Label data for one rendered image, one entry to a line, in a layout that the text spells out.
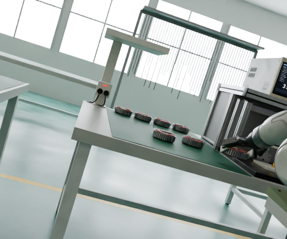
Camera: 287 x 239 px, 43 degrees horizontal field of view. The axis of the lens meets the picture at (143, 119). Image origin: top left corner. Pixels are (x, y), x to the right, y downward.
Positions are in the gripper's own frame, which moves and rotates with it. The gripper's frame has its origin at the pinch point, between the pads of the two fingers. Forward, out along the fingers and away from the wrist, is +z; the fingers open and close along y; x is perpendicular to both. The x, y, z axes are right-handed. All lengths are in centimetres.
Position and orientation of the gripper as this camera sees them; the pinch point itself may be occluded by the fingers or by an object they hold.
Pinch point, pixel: (235, 151)
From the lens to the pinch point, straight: 165.5
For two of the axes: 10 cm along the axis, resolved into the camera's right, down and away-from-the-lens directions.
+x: -1.9, 9.0, -4.0
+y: -9.4, -2.8, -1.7
